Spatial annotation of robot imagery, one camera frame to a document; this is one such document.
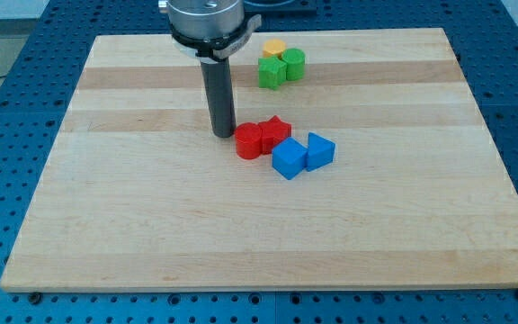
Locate blue triangular prism block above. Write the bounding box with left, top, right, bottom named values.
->
left=306, top=132, right=335, bottom=172

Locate red star block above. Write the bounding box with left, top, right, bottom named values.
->
left=258, top=115, right=292, bottom=155

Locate green cylinder block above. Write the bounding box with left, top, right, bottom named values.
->
left=281, top=48, right=306, bottom=81

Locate blue cube block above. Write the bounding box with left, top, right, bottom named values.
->
left=272, top=137, right=308, bottom=180

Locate red cylinder block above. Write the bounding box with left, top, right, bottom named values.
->
left=234, top=122, right=263, bottom=159

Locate light wooden board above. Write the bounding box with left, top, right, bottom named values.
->
left=0, top=28, right=518, bottom=293

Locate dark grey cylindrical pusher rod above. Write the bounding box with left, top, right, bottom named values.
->
left=201, top=59, right=236, bottom=138

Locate yellow heart block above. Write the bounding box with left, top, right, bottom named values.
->
left=262, top=39, right=287, bottom=58

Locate green star block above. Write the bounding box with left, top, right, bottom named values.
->
left=258, top=56, right=287, bottom=90

